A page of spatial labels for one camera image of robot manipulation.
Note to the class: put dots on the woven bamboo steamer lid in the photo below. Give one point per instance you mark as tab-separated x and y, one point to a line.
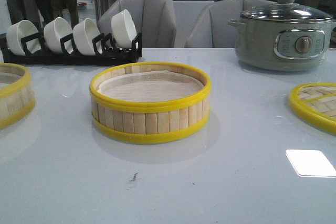
315	104

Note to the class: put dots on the bamboo steamer drawer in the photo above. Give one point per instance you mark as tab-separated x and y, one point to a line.
150	122
17	99

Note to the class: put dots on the cloth liner in centre drawer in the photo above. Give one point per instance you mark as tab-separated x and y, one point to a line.
153	86

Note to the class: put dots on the cloth liner in drawer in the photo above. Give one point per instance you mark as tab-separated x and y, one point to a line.
153	86
8	79

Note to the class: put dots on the black bowl rack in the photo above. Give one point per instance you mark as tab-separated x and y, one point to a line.
106	52

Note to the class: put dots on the white bowl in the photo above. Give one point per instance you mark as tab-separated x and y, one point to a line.
123	29
83	34
54	31
16	32

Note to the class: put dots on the right grey chair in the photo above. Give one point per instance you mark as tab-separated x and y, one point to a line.
211	29

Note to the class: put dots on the grey chair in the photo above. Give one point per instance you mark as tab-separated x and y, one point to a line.
154	19
211	29

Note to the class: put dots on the left grey chair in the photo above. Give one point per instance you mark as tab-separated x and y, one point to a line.
154	19

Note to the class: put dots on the grey-green electric cooking pot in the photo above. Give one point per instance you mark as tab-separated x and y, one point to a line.
282	46

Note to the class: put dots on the glass pot lid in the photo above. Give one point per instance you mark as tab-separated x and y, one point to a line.
287	11

